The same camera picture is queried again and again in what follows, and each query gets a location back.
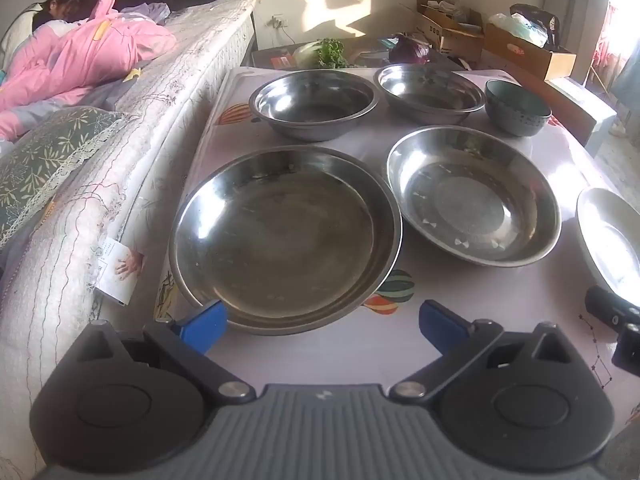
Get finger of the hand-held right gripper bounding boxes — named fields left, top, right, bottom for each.
left=585, top=285, right=640, bottom=331

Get white quilted mattress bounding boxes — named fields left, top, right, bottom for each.
left=0, top=0, right=261, bottom=480

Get purple cabbage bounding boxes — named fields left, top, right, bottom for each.
left=389, top=32, right=432, bottom=65

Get blue circle-print cloth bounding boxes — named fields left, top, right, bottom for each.
left=614, top=45, right=640, bottom=108

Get shiny steel plate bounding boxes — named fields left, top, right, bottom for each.
left=576, top=187, right=640, bottom=308

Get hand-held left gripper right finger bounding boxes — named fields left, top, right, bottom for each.
left=390, top=300, right=583, bottom=403

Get black plastic bag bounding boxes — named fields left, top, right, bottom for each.
left=510, top=4, right=561, bottom=45

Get lavender cloth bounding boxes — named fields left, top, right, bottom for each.
left=120, top=2, right=171, bottom=23

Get bow-marked steel basin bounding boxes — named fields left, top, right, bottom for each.
left=386, top=125, right=562, bottom=267

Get large steel basin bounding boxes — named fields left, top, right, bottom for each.
left=169, top=145, right=403, bottom=336

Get open-flap cardboard box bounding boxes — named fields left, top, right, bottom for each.
left=416, top=0, right=487, bottom=56

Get deep steel bowl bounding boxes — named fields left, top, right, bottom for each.
left=249, top=70, right=379, bottom=142

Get long cardboard box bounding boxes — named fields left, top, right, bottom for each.
left=484, top=22, right=577, bottom=81

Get pink blanket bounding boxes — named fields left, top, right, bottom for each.
left=0, top=0, right=178, bottom=143

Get white carton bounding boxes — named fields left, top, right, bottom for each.
left=547, top=77, right=618, bottom=158

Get green floral lace pillow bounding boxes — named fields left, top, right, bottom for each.
left=0, top=106, right=131, bottom=251

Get white paper tag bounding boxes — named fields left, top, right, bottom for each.
left=94, top=240, right=147, bottom=306

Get green leafy cabbage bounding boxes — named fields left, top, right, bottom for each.
left=292, top=37, right=349, bottom=70

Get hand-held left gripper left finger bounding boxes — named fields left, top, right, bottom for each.
left=67, top=300, right=256, bottom=406

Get teal ceramic bowl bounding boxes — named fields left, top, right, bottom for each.
left=484, top=79, right=552, bottom=137

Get dark side table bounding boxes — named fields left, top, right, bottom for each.
left=251, top=42, right=396, bottom=70

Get white plastic bag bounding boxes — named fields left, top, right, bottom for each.
left=489, top=11, right=548, bottom=47

